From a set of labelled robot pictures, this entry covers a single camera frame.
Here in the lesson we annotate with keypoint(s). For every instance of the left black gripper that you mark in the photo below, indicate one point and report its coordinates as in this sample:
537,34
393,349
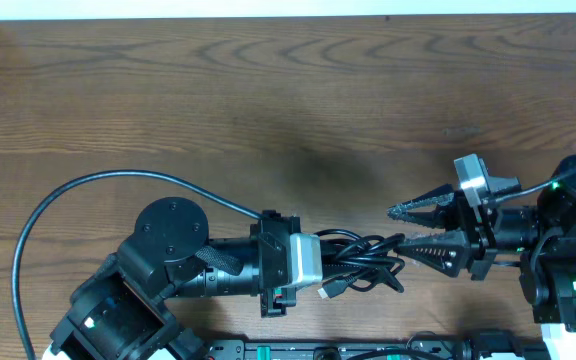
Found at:
275,262

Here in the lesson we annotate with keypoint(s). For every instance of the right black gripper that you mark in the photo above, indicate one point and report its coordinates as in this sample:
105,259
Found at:
475,232

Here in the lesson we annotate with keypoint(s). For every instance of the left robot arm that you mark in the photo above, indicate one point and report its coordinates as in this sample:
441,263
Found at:
120,311

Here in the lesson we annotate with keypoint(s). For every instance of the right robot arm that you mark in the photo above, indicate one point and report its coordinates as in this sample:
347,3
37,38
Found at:
486,216

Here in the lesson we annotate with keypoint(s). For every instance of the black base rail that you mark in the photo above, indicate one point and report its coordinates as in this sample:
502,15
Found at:
238,349

